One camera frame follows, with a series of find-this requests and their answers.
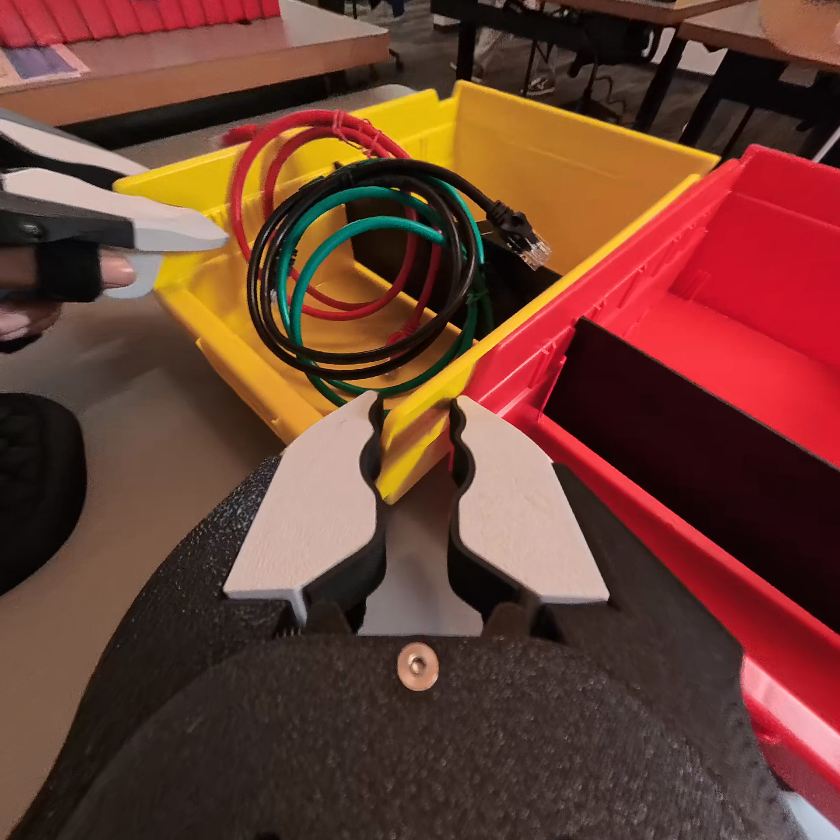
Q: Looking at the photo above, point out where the yellow plastic storage bin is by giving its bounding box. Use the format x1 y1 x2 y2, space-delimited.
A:
113 80 721 505

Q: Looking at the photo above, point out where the wooden table with black legs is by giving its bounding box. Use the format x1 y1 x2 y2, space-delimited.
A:
676 7 840 165
430 0 746 132

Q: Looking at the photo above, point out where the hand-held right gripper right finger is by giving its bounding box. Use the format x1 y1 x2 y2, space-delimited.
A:
448 395 611 614

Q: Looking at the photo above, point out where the black mesh chair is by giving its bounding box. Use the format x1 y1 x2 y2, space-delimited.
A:
0 392 88 597

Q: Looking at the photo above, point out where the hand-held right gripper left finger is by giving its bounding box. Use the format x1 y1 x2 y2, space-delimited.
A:
223 390 388 624

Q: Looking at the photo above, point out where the red ethernet cable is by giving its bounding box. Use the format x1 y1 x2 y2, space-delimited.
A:
220 110 444 349

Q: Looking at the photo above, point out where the red ribbed sheet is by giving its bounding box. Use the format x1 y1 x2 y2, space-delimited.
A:
0 0 282 48

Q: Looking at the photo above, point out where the red plastic storage bin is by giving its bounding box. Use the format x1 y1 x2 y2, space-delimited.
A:
459 144 840 828

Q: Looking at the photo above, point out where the black ethernet cable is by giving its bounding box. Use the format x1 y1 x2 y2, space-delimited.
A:
246 159 553 382

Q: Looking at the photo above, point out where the brown wooden table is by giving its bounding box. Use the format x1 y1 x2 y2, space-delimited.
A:
0 0 391 129

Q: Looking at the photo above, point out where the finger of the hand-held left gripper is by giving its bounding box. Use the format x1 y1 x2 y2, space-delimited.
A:
0 108 148 191
0 167 231 253

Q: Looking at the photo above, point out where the green ethernet cable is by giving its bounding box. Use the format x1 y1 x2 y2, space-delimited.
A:
276 157 494 409

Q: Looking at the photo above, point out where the person's left hand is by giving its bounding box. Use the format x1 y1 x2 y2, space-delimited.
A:
0 246 137 355

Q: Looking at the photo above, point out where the purple paper sheet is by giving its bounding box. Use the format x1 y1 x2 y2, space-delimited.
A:
0 42 89 93

